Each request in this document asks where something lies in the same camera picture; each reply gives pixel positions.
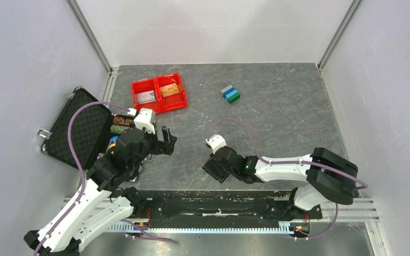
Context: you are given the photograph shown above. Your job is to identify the right red bin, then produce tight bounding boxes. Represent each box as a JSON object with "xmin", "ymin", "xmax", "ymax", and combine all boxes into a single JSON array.
[{"xmin": 155, "ymin": 73, "xmax": 188, "ymax": 112}]

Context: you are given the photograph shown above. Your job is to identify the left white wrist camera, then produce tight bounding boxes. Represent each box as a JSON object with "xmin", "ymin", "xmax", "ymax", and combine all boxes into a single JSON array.
[{"xmin": 127, "ymin": 108, "xmax": 156, "ymax": 134}]

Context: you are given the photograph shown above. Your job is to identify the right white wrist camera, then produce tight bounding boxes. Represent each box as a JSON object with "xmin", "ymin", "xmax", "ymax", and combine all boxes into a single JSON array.
[{"xmin": 206, "ymin": 134, "xmax": 226, "ymax": 154}]

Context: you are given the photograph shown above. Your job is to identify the aluminium toothed rail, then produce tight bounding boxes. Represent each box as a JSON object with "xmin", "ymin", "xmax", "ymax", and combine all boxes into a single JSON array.
[{"xmin": 104, "ymin": 221, "xmax": 309, "ymax": 235}]

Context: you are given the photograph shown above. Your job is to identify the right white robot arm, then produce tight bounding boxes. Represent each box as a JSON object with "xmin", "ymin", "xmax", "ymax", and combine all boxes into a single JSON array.
[{"xmin": 202, "ymin": 146, "xmax": 358, "ymax": 218}]

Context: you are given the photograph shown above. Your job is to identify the orange brown chip roll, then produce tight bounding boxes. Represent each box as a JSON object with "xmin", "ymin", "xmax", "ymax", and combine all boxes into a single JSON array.
[{"xmin": 113, "ymin": 116, "xmax": 135, "ymax": 127}]

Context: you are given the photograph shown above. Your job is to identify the gold cards in bin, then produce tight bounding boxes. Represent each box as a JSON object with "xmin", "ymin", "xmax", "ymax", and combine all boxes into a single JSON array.
[{"xmin": 160, "ymin": 83, "xmax": 180, "ymax": 97}]

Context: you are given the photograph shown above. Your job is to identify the black poker chip case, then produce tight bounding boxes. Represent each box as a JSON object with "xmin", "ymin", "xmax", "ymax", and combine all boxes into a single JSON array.
[{"xmin": 41, "ymin": 86, "xmax": 133, "ymax": 170}]

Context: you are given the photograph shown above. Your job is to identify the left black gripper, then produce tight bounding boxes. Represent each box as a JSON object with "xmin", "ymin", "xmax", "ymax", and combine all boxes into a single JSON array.
[{"xmin": 129, "ymin": 125, "xmax": 177, "ymax": 171}]

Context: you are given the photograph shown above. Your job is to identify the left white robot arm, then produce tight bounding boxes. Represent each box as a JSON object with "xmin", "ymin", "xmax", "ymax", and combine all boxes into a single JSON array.
[{"xmin": 24, "ymin": 126, "xmax": 177, "ymax": 255}]

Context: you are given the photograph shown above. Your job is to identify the red bin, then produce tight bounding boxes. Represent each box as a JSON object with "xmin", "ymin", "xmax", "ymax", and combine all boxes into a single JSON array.
[
  {"xmin": 155, "ymin": 73, "xmax": 188, "ymax": 112},
  {"xmin": 131, "ymin": 78, "xmax": 163, "ymax": 114}
]

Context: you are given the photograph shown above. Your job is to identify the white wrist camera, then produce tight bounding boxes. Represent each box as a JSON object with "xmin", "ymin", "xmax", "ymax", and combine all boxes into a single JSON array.
[
  {"xmin": 206, "ymin": 134, "xmax": 226, "ymax": 154},
  {"xmin": 127, "ymin": 108, "xmax": 156, "ymax": 134}
]

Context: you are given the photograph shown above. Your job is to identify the silver cards in bin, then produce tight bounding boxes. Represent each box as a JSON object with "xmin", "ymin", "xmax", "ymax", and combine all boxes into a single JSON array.
[{"xmin": 136, "ymin": 90, "xmax": 156, "ymax": 104}]

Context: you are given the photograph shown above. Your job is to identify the left red bin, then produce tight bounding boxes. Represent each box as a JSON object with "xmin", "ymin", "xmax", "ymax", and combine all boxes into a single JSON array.
[{"xmin": 131, "ymin": 78, "xmax": 163, "ymax": 114}]

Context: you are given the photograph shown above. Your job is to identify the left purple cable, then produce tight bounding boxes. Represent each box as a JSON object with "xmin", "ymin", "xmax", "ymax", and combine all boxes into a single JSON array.
[{"xmin": 31, "ymin": 101, "xmax": 131, "ymax": 256}]

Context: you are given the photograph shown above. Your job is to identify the blue round chip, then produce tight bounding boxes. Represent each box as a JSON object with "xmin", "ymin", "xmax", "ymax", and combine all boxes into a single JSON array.
[{"xmin": 108, "ymin": 136, "xmax": 118, "ymax": 146}]

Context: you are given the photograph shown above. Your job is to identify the grey blue green block stack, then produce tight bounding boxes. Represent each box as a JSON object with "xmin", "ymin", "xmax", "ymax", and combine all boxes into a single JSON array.
[{"xmin": 221, "ymin": 85, "xmax": 241, "ymax": 104}]

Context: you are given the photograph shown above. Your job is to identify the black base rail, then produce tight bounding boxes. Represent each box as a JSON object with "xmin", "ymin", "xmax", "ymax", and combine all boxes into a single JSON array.
[{"xmin": 129, "ymin": 190, "xmax": 322, "ymax": 229}]

